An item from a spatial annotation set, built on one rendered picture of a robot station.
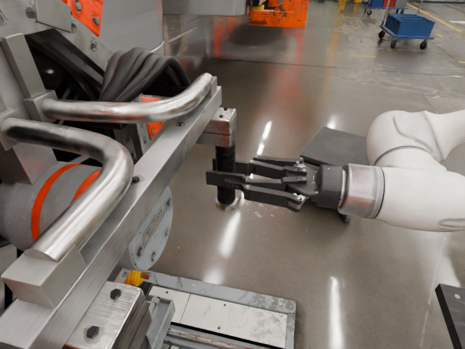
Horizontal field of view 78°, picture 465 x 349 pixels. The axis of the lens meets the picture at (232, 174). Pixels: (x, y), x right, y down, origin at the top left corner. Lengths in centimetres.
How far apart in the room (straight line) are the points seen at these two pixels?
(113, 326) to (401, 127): 56
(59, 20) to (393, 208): 54
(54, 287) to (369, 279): 139
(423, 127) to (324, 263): 98
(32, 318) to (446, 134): 63
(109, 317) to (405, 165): 47
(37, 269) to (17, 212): 25
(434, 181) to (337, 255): 105
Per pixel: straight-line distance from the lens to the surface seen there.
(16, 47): 42
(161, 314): 116
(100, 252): 24
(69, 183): 43
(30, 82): 43
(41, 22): 46
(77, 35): 50
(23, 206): 45
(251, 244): 150
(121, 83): 44
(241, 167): 55
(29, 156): 45
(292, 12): 390
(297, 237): 156
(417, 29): 583
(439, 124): 64
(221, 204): 57
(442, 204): 53
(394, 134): 63
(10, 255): 60
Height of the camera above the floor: 115
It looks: 37 degrees down
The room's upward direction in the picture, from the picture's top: straight up
